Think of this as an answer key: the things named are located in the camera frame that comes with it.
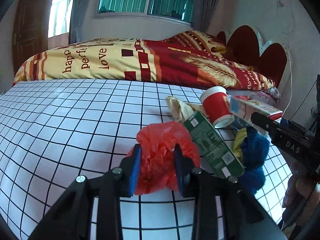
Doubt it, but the white red carton box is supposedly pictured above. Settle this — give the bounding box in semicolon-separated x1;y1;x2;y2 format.
229;96;283;134

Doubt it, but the yellow cloth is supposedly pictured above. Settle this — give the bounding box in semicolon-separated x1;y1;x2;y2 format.
233;128;247;161

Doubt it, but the blue cloth rag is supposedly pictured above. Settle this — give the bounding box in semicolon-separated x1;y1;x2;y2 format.
239;127;270;195

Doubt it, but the red plastic bag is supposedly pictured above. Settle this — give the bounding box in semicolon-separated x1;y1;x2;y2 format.
134;121;200;195

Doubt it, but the green carton box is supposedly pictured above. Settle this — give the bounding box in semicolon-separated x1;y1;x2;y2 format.
183;111;245;179

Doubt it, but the red paper cup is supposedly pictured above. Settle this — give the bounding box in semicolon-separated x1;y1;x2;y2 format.
200;86;234;129

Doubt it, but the beige paper bag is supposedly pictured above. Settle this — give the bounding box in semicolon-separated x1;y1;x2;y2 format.
165;95;209;124

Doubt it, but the person's right hand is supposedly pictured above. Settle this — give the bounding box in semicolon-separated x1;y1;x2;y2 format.
282;160;319;227

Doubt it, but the grey bed mattress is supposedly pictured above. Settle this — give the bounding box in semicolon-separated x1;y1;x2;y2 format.
226;89;278;104

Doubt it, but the red heart headboard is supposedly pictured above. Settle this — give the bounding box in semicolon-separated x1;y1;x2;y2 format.
216;25;287;87

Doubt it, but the white grid tablecloth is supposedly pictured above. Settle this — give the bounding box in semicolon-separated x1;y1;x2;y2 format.
1;79;291;239

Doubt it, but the red yellow bed blanket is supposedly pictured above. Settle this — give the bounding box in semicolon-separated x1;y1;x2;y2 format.
14;30;275;90

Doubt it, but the grey window curtain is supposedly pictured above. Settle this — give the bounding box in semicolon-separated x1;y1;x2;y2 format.
193;0;218;32

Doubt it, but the brown wooden door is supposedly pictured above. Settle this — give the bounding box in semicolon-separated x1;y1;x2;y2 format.
12;0;52;73

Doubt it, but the white flat cable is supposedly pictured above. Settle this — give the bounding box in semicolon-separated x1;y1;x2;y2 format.
282;47;294;116

